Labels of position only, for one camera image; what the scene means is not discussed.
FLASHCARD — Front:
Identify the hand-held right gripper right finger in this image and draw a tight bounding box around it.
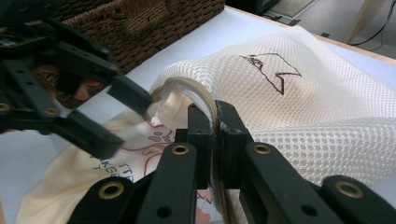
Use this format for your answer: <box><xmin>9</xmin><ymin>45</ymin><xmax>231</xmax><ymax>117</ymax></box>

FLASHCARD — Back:
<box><xmin>214</xmin><ymin>100</ymin><xmax>344</xmax><ymax>224</ymax></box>

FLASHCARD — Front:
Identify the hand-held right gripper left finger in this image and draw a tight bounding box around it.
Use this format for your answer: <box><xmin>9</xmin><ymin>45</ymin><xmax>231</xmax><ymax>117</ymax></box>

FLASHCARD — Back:
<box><xmin>136</xmin><ymin>103</ymin><xmax>216</xmax><ymax>224</ymax></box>

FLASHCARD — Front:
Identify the cream printed t-shirt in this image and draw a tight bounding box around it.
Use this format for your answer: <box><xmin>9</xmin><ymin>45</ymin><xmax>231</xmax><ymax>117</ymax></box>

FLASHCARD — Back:
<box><xmin>13</xmin><ymin>90</ymin><xmax>226</xmax><ymax>224</ymax></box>

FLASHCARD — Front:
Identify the brown wicker basket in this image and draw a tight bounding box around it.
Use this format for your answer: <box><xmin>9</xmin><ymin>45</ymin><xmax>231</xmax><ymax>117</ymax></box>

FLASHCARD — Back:
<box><xmin>31</xmin><ymin>0</ymin><xmax>226</xmax><ymax>110</ymax></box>

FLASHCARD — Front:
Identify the white mesh laundry bag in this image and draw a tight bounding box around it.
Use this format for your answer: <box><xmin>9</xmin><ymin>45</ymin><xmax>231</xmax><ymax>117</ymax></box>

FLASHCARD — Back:
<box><xmin>146</xmin><ymin>24</ymin><xmax>396</xmax><ymax>224</ymax></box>

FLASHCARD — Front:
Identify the dark box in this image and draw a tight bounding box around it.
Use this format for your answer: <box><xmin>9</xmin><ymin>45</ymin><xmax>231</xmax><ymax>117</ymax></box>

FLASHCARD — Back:
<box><xmin>224</xmin><ymin>0</ymin><xmax>279</xmax><ymax>16</ymax></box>

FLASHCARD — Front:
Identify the beige stand leg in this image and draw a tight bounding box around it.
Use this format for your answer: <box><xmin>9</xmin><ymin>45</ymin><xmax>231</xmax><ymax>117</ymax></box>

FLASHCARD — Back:
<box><xmin>344</xmin><ymin>0</ymin><xmax>385</xmax><ymax>45</ymax></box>

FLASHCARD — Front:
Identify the black cable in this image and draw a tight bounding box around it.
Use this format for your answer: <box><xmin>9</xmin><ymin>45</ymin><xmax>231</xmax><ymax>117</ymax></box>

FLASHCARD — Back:
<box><xmin>348</xmin><ymin>0</ymin><xmax>396</xmax><ymax>47</ymax></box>

